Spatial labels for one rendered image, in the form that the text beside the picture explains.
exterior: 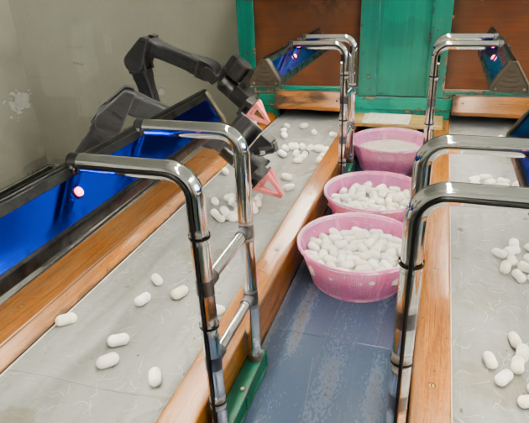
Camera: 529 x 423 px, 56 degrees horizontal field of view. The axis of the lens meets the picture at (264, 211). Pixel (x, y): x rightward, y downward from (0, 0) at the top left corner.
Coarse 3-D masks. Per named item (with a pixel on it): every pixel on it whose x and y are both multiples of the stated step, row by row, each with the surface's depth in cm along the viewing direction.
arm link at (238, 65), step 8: (232, 56) 158; (240, 56) 161; (232, 64) 159; (240, 64) 158; (248, 64) 161; (208, 72) 160; (224, 72) 166; (232, 72) 160; (240, 72) 159; (248, 72) 161; (208, 80) 161; (216, 80) 162; (240, 80) 161
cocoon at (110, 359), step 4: (112, 352) 81; (116, 352) 81; (104, 356) 80; (108, 356) 80; (112, 356) 80; (116, 356) 81; (100, 360) 80; (104, 360) 80; (108, 360) 80; (112, 360) 80; (116, 360) 80; (96, 364) 80; (100, 364) 79; (104, 364) 80; (108, 364) 80; (112, 364) 80; (100, 368) 80
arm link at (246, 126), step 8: (240, 120) 129; (248, 120) 130; (240, 128) 130; (248, 128) 130; (256, 128) 130; (248, 136) 130; (256, 136) 132; (208, 144) 128; (216, 144) 128; (224, 144) 129; (248, 144) 132
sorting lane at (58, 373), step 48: (288, 192) 141; (96, 288) 102; (144, 288) 101; (192, 288) 100; (48, 336) 89; (96, 336) 88; (144, 336) 88; (192, 336) 87; (0, 384) 78; (48, 384) 78; (96, 384) 78; (144, 384) 77
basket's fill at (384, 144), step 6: (360, 144) 177; (366, 144) 176; (372, 144) 176; (378, 144) 175; (384, 144) 176; (390, 144) 177; (396, 144) 174; (402, 144) 175; (408, 144) 174; (414, 144) 175; (384, 150) 169; (390, 150) 171; (396, 150) 169; (402, 150) 169; (384, 156) 165
